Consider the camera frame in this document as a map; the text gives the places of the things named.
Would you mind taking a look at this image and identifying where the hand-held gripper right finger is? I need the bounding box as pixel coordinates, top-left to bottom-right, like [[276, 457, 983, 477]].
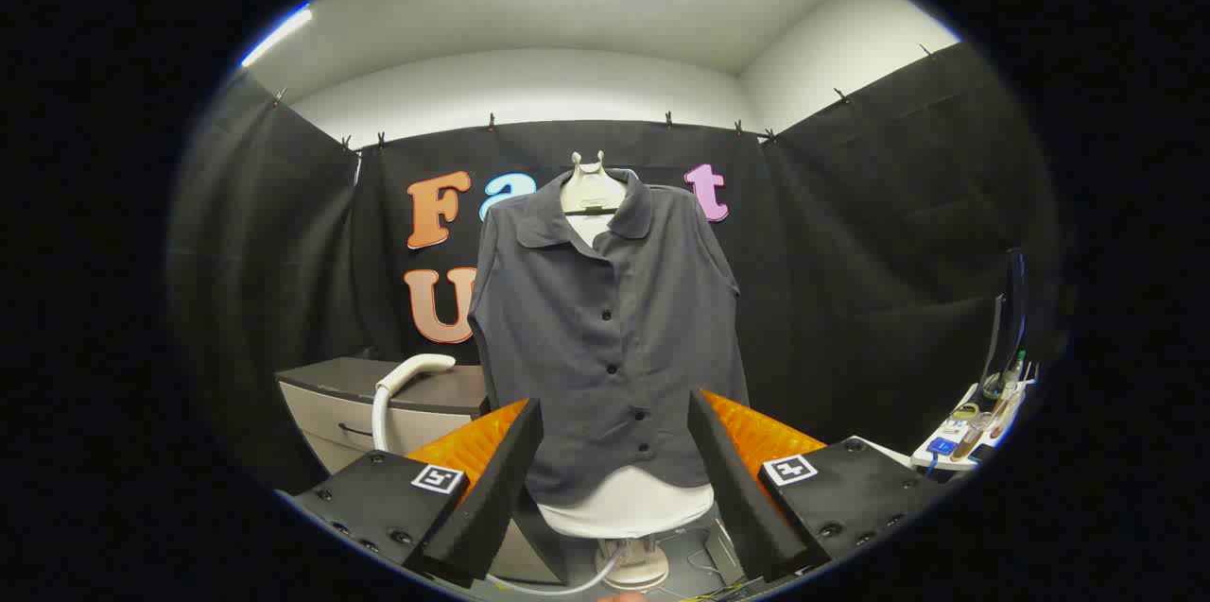
[[687, 387, 946, 584]]

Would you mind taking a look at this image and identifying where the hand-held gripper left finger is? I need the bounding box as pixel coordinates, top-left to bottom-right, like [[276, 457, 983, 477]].
[[284, 397, 546, 589]]

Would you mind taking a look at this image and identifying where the white garment steamer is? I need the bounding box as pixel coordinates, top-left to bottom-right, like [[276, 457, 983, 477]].
[[371, 353, 457, 455]]

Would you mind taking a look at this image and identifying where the grey button shirt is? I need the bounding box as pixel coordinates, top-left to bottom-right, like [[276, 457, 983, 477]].
[[467, 169, 751, 507]]

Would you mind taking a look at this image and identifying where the white mannequin torso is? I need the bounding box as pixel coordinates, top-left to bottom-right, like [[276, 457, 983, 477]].
[[534, 210, 715, 539]]

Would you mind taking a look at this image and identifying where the white round stand base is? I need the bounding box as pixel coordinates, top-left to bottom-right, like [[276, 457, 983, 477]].
[[594, 536, 670, 592]]

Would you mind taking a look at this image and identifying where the white table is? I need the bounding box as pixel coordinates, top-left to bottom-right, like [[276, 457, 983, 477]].
[[846, 382, 1036, 480]]

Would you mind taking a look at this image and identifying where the grey drawer cabinet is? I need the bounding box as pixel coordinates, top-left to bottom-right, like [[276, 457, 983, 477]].
[[275, 356, 568, 584]]

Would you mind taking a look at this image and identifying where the cream hanger top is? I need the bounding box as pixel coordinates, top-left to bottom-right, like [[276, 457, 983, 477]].
[[560, 150, 628, 215]]

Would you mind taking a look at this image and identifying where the white hose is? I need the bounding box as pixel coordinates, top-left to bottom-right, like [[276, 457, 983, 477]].
[[487, 545, 627, 596]]

